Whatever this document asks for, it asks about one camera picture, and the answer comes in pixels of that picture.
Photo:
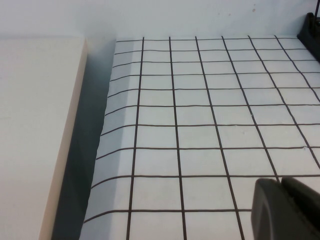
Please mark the black plastic drain tray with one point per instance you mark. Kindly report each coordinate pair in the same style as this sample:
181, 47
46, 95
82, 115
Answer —
311, 37

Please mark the white grid-pattern table mat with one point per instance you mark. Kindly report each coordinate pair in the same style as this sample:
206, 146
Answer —
195, 135

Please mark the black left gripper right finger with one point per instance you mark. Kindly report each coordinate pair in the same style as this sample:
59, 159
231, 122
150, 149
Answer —
306, 205

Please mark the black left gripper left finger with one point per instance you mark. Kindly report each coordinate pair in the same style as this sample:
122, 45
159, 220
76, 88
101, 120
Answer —
272, 215

